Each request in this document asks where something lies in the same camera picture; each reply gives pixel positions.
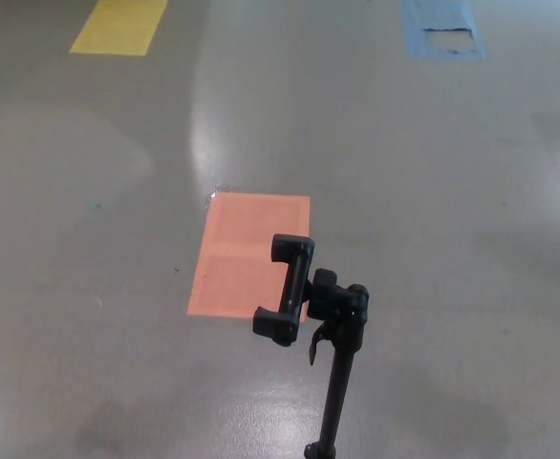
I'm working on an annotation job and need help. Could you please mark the orange tape floor patch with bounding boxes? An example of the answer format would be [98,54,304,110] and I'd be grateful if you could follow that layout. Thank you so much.
[185,191,312,322]

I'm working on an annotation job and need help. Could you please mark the yellow tape floor patch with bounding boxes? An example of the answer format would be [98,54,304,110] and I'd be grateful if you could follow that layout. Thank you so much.
[68,0,170,56]

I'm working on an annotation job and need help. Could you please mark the black phone stand with clamp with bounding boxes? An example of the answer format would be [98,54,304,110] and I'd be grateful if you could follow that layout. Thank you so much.
[252,233,371,459]

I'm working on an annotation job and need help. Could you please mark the blue torn tape floor patch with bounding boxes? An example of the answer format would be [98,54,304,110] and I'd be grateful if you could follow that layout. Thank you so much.
[400,0,487,61]

